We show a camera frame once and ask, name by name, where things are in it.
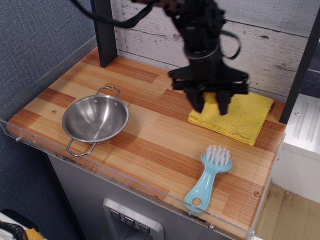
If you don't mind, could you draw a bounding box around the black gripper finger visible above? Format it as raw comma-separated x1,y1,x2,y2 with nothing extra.
216,90,234,116
185,90,205,113

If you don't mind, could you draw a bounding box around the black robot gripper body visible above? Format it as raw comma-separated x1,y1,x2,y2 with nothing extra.
168,47,249,95

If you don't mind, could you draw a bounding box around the yellow toy corn cob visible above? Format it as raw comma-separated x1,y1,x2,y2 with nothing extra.
203,92,218,105

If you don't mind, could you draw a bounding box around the small steel two-handled pan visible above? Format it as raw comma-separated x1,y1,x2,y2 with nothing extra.
62,85,130,157

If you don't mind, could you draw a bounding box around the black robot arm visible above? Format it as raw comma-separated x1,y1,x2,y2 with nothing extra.
134,0,249,116

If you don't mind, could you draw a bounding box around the folded yellow cloth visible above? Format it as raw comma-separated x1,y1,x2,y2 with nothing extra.
188,92,274,146

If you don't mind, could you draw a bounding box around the light blue scrub brush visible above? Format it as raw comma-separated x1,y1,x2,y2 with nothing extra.
184,145,233,213

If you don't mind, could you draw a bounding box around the white toy sink unit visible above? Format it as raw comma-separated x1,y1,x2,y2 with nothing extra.
270,94,320,203

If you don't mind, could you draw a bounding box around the silver dispenser button panel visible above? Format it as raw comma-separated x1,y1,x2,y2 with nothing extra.
103,197,165,240

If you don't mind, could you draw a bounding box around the grey toy fridge cabinet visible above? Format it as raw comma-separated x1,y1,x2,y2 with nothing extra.
46,153,241,240

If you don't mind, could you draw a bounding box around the clear acrylic table guard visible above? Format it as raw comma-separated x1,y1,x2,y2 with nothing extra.
6,49,285,240

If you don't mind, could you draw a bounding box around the black vertical post right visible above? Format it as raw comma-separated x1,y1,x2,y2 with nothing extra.
278,0,320,125

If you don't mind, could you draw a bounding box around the black vertical post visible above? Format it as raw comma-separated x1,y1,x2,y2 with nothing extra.
90,0,118,68
278,0,320,125

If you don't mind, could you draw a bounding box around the black vertical post left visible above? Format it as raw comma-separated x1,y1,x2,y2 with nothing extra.
90,0,118,68

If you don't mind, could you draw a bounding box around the black corrugated cable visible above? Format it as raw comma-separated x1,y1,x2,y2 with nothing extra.
0,220,28,240

